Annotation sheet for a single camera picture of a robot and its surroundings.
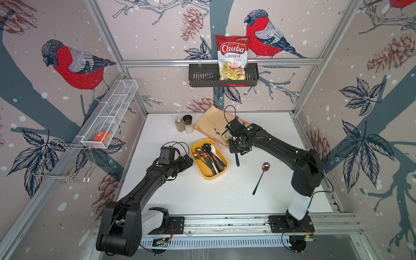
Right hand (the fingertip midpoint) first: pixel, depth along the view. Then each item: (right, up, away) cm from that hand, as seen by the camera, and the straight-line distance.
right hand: (232, 148), depth 87 cm
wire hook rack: (-63, 0, -30) cm, 70 cm away
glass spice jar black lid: (-27, +11, +20) cm, 35 cm away
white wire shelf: (-63, +18, -9) cm, 66 cm away
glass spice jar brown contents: (-33, +13, +17) cm, 39 cm away
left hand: (-23, -7, 0) cm, 24 cm away
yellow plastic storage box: (-15, -13, +4) cm, 21 cm away
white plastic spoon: (-10, -3, +10) cm, 15 cm away
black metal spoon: (-14, -1, +10) cm, 18 cm away
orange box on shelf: (-58, +8, -20) cm, 62 cm away
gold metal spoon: (-20, -6, +8) cm, 22 cm away
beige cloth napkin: (-16, +20, +29) cm, 39 cm away
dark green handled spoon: (+2, -6, -4) cm, 7 cm away
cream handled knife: (-8, +8, +21) cm, 24 cm away
